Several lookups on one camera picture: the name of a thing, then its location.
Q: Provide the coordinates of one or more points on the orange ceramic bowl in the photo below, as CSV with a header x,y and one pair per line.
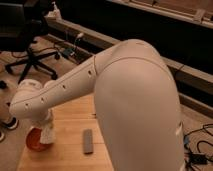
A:
x,y
33,141

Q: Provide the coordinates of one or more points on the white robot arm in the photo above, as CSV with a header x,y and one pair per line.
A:
x,y
136,103

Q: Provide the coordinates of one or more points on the white spray bottle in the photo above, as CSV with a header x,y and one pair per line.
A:
x,y
55,13

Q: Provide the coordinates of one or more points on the power strip with cables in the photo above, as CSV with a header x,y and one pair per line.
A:
x,y
71,51

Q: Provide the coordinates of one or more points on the grey rectangular block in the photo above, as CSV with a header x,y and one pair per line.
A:
x,y
87,141

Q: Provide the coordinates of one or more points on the white sponge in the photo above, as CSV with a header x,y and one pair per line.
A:
x,y
47,134

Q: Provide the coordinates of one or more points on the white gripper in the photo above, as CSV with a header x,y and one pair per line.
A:
x,y
45,123

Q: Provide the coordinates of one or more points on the black office chair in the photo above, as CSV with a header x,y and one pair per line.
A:
x,y
20,22

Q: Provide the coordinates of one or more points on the black and white sneaker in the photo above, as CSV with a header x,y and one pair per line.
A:
x,y
9,121

